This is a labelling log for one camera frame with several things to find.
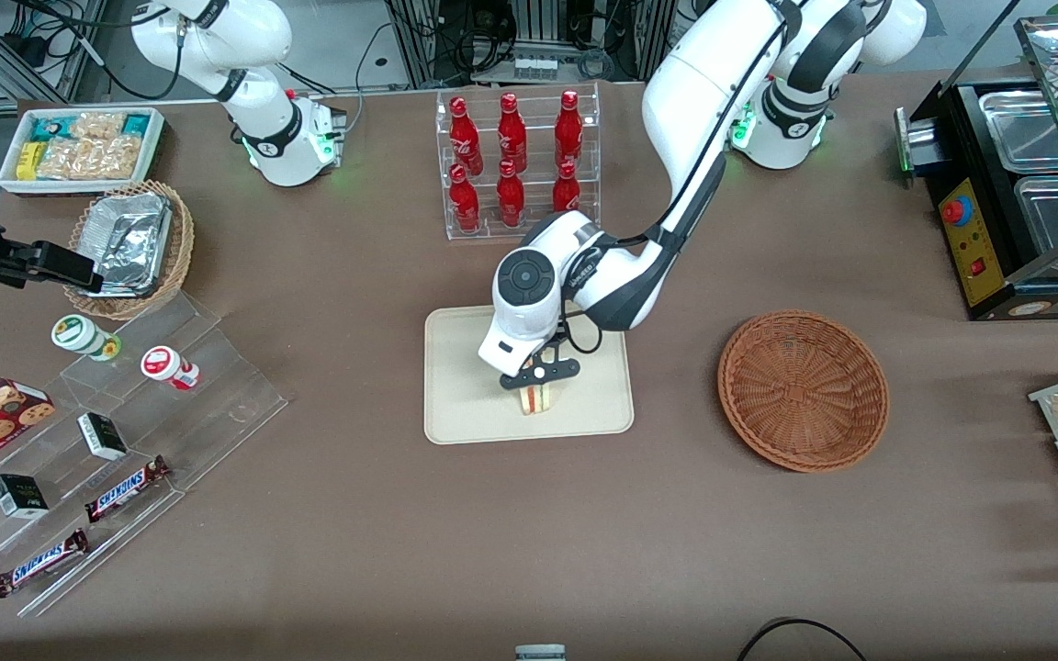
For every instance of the black hot food display case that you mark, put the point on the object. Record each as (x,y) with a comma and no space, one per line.
(970,239)

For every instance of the teal snack packet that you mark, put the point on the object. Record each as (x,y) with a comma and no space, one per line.
(136,123)
(50,127)

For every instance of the clear acrylic stepped shelf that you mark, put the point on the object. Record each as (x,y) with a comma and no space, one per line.
(217,422)

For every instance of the small black carton box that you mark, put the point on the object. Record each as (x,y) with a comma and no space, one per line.
(102,437)
(19,497)

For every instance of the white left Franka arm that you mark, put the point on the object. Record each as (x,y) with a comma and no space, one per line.
(703,73)

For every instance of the clear cracker bag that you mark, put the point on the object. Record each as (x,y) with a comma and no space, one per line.
(88,159)
(99,125)

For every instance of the aluminium foil tray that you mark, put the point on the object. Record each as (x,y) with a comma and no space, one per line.
(129,239)

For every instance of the cream plastic tray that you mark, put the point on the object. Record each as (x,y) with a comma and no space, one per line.
(465,404)

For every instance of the white power strip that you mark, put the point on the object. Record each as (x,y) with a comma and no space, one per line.
(536,68)

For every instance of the triangular sandwich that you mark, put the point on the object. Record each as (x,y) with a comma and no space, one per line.
(538,402)

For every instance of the red yogurt cup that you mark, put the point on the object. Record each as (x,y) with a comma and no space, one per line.
(166,367)

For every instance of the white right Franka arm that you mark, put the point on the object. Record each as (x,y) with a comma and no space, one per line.
(281,138)

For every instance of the grey device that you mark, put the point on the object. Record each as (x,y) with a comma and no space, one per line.
(540,654)

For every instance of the red cola bottle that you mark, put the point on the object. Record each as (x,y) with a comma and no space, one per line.
(463,138)
(566,195)
(465,202)
(568,133)
(512,136)
(510,199)

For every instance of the brown wicker basket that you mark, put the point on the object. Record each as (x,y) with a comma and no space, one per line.
(804,390)

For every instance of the light wicker basket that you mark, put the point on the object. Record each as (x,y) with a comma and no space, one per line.
(182,248)

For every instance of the clear acrylic bottle rack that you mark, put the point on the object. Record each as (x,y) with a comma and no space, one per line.
(522,234)

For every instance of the green sunflower yogurt cup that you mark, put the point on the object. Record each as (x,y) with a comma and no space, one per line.
(79,335)

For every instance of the yellow snack packet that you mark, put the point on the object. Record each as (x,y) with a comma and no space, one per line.
(28,159)

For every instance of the white rectangular bin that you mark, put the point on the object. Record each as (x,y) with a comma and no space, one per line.
(5,179)

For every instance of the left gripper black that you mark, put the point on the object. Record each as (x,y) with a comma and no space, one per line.
(559,336)

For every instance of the Snickers chocolate bar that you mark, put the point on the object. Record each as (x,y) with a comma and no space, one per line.
(40,562)
(128,489)

